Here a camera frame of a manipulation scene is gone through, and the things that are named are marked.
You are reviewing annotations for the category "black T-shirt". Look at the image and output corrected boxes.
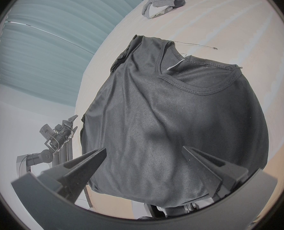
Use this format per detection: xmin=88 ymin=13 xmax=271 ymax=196
xmin=80 ymin=34 xmax=269 ymax=207

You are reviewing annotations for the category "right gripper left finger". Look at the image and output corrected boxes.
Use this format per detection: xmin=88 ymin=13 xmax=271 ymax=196
xmin=39 ymin=148 xmax=107 ymax=204

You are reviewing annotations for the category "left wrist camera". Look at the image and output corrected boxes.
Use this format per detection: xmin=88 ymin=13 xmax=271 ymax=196
xmin=39 ymin=124 xmax=52 ymax=136

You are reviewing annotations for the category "blue-green curtain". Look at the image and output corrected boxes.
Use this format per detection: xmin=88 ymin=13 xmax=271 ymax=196
xmin=6 ymin=0 xmax=152 ymax=54
xmin=0 ymin=22 xmax=94 ymax=107

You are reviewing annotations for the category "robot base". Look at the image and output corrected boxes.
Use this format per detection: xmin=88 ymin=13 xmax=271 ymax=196
xmin=137 ymin=198 xmax=214 ymax=221

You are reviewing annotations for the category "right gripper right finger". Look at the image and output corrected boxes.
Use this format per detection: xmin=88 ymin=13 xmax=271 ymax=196
xmin=183 ymin=146 xmax=249 ymax=199

